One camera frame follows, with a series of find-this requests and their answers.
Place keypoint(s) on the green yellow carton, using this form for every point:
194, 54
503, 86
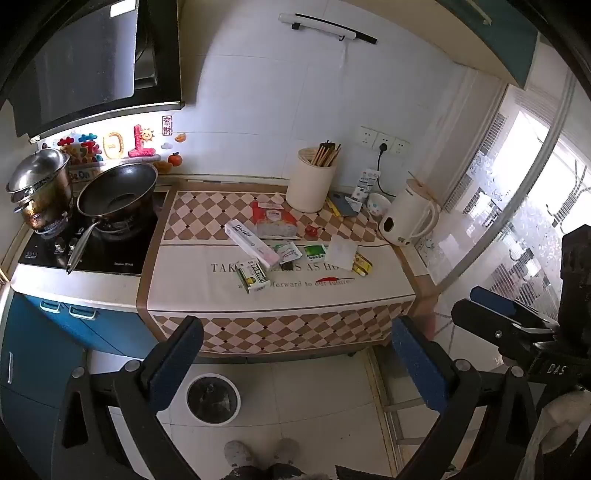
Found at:
253, 277

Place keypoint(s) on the orange persimmon ornament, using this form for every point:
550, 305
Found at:
175, 159

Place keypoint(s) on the yellow packet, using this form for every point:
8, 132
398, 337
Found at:
363, 264

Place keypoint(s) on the steel pot lid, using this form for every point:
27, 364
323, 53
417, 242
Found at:
39, 168

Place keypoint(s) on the small red object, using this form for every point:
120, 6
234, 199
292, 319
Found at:
312, 230

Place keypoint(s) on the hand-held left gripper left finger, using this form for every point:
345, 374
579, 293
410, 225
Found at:
178, 360

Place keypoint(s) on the red square wall sticker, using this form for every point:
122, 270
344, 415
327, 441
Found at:
166, 125

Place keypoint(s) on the blue kitchen cabinet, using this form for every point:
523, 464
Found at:
41, 346

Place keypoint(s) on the white wall hook rail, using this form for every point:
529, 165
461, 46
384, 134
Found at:
323, 24

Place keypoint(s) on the white dotted bowl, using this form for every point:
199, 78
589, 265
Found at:
378, 204

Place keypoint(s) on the clear bag with red label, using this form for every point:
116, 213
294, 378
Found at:
274, 221

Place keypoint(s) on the cream chopstick holder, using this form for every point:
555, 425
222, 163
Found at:
310, 184

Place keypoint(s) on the metal door track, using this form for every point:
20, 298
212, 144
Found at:
388, 406

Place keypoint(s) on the white printed carton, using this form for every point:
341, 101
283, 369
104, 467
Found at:
365, 184

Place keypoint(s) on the person's right forearm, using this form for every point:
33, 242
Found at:
568, 410

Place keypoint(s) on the white paper sheet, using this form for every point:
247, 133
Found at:
342, 253

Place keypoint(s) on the colourful felt wall letters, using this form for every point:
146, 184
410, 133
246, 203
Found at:
113, 145

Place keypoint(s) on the black glass gas stove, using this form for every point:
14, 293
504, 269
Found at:
127, 256

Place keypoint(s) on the black range hood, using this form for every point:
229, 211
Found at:
83, 60

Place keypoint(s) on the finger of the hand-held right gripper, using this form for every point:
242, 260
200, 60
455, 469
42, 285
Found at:
491, 297
489, 330

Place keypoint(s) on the small green box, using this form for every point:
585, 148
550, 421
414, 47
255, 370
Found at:
314, 252

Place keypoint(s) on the steel cooking pot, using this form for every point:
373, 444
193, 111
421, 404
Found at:
44, 207

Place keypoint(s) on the white electric kettle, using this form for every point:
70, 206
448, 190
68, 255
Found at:
406, 217

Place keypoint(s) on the person's right shoe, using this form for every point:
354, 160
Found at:
286, 451

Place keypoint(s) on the white wall socket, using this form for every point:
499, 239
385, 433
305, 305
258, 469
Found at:
384, 141
400, 146
368, 137

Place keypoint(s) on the yellow flat item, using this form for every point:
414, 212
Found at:
333, 206

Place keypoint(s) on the checked brown white tablecloth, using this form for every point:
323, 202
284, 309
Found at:
207, 286

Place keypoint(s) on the white round trash bin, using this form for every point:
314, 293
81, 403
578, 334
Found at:
213, 399

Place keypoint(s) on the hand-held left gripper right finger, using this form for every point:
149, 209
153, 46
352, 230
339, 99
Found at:
418, 364

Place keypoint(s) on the black wok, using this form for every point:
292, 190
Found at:
117, 191

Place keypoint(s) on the long white toothpaste box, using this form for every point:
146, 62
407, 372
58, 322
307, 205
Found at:
251, 244

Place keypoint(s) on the bundle of chopsticks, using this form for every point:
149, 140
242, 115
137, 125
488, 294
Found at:
325, 154

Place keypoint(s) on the white green sachet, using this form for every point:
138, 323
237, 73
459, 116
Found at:
287, 251

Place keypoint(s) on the frosted glass sliding door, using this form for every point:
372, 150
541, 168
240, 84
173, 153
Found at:
521, 184

